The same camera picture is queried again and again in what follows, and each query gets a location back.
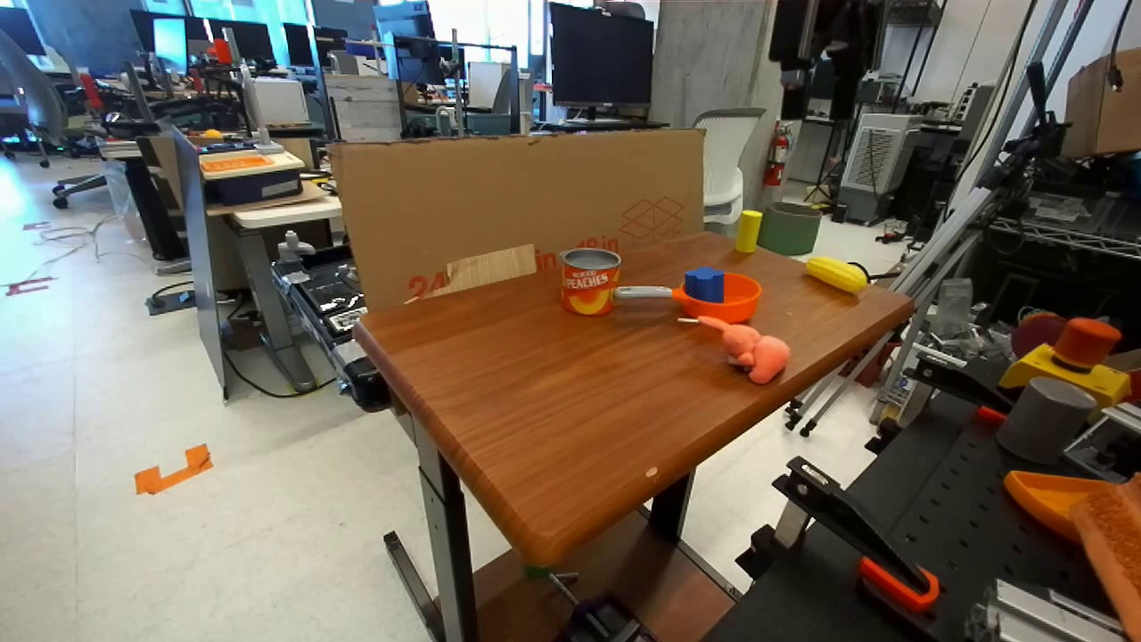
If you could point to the yellow flat block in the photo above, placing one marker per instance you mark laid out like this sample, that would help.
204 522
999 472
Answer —
1072 374

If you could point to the brown cardboard board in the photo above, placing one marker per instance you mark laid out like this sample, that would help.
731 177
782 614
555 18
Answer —
512 199

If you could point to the red fire extinguisher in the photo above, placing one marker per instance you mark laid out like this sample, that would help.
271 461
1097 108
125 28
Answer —
777 155

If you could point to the blue block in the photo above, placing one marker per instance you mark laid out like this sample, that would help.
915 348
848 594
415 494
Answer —
703 283

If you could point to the black computer monitor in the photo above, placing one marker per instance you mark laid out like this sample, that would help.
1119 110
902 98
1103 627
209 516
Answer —
600 58

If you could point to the grey office chair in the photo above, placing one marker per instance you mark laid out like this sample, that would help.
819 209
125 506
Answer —
39 95

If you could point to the yellow oblong toy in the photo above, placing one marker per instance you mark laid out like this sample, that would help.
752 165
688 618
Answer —
836 274

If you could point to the grey table frame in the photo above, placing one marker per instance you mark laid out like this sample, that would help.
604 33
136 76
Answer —
451 536

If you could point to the orange bowl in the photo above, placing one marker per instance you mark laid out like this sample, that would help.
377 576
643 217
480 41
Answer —
734 304

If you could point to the dark box with orange lid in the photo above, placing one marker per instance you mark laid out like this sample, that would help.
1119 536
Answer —
249 177

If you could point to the grey office desk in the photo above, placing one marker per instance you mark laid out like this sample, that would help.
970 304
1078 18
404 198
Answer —
270 260

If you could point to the brown cardboard box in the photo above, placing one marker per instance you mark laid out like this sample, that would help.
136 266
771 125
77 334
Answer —
1105 108

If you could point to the white chair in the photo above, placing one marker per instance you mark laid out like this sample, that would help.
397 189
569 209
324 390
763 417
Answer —
724 161

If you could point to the orange labelled tin can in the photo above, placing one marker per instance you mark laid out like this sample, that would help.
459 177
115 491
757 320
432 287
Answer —
590 287

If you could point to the grey cylinder block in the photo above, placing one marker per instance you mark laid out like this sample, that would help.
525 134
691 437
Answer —
1043 417

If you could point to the green box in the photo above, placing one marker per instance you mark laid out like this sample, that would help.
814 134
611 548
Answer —
789 228

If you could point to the yellow cylinder block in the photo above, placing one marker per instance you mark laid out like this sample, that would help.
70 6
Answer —
746 234

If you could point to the orange cylinder block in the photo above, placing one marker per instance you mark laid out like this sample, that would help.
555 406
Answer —
1084 341

